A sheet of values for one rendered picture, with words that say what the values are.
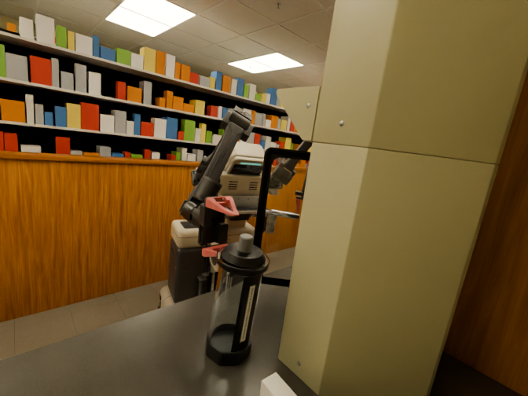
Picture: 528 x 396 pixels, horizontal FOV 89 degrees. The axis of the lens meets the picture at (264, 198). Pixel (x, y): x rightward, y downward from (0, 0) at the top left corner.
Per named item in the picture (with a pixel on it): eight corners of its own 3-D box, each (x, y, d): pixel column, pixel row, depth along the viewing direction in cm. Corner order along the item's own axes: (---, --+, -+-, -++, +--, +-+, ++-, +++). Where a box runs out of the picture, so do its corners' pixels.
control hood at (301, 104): (385, 153, 71) (393, 115, 69) (311, 141, 49) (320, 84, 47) (346, 149, 79) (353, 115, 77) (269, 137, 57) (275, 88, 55)
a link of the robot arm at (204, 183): (206, 222, 80) (179, 209, 78) (223, 188, 82) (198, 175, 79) (209, 228, 69) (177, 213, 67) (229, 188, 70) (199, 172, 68)
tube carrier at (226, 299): (255, 364, 55) (274, 271, 50) (203, 364, 53) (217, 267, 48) (248, 326, 65) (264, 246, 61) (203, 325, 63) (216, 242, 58)
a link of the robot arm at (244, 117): (260, 109, 103) (237, 95, 101) (252, 130, 95) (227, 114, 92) (217, 174, 135) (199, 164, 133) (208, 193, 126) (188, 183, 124)
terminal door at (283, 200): (350, 295, 79) (378, 160, 71) (247, 281, 79) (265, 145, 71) (349, 293, 80) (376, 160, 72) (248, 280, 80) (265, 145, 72)
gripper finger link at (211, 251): (221, 239, 55) (199, 224, 62) (218, 270, 57) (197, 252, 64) (247, 234, 60) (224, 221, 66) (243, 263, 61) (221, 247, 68)
